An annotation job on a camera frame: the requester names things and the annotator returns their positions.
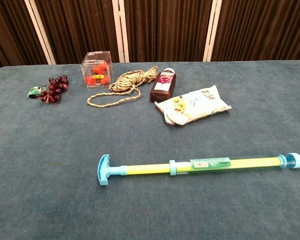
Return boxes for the yellow blue water squirter toy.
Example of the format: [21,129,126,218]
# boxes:
[97,152,300,186]

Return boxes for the brown bottle with flower label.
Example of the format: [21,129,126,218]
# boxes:
[149,67,178,103]

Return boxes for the white snack bag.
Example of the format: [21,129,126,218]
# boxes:
[154,84,233,126]

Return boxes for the clear box with red items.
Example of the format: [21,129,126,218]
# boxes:
[80,50,114,89]

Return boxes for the brown curtain screen panel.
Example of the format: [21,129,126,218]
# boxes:
[0,0,56,72]
[202,0,300,62]
[29,0,130,65]
[111,0,220,63]

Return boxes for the dark red plastic grapes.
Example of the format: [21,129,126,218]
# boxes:
[38,74,70,105]

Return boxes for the blue carpet table cover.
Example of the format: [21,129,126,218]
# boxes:
[0,59,300,240]

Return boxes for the beige braided rope bundle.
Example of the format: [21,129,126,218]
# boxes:
[86,65,160,109]

